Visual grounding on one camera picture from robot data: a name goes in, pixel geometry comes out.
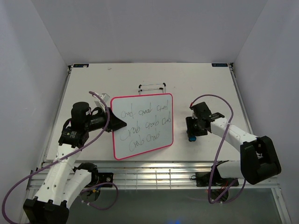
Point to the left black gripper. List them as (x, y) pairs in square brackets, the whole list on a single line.
[(115, 122)]

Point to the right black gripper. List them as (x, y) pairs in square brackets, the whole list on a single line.
[(191, 130)]

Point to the blue bone-shaped eraser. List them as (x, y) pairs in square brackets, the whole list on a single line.
[(192, 139)]

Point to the pink framed whiteboard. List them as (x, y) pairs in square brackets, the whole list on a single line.
[(150, 124)]

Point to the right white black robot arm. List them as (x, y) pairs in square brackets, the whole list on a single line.
[(258, 157)]

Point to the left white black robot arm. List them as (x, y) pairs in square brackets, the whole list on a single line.
[(64, 181)]

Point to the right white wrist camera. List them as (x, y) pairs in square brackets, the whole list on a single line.
[(195, 113)]

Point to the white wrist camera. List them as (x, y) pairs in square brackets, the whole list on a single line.
[(195, 113), (105, 98)]

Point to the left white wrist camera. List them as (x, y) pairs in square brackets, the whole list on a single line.
[(105, 98)]

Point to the aluminium rail frame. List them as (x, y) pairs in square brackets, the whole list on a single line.
[(138, 175)]

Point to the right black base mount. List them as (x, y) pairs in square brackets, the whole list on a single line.
[(202, 180)]

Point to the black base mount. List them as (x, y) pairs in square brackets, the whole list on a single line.
[(202, 180), (107, 178)]

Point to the black wire whiteboard stand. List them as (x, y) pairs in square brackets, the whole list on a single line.
[(155, 88)]

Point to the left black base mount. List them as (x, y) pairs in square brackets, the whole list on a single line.
[(107, 178)]

